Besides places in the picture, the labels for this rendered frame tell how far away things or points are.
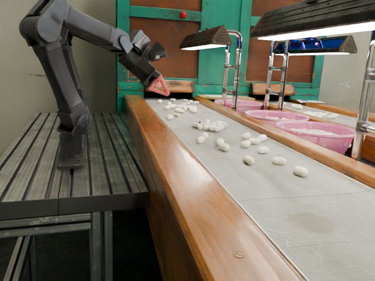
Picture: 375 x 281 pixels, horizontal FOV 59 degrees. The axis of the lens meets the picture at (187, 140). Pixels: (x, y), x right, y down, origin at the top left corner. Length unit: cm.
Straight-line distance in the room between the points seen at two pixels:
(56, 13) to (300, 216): 74
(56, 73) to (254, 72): 151
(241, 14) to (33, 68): 161
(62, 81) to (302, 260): 76
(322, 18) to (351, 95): 325
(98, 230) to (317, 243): 50
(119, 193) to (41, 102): 214
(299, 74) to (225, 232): 203
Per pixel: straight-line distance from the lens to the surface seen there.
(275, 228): 51
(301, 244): 48
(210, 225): 44
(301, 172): 75
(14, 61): 287
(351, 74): 389
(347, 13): 64
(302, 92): 240
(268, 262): 39
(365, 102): 87
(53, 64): 96
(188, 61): 209
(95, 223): 80
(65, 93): 99
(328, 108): 201
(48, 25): 94
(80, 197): 78
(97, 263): 86
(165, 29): 207
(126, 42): 110
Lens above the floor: 97
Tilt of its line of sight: 13 degrees down
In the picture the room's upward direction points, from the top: 3 degrees clockwise
